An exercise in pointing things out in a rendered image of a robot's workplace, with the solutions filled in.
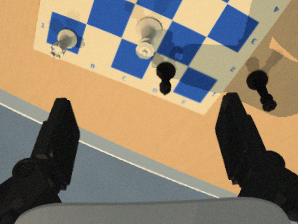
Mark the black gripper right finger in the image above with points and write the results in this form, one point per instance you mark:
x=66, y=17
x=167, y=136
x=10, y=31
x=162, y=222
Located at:
x=246, y=163

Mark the blue and cream chessboard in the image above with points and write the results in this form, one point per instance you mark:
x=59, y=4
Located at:
x=207, y=41

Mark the white chess rook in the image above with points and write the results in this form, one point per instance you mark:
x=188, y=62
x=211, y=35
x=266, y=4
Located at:
x=67, y=38

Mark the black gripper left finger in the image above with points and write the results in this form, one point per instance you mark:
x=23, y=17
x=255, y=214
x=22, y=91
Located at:
x=51, y=165

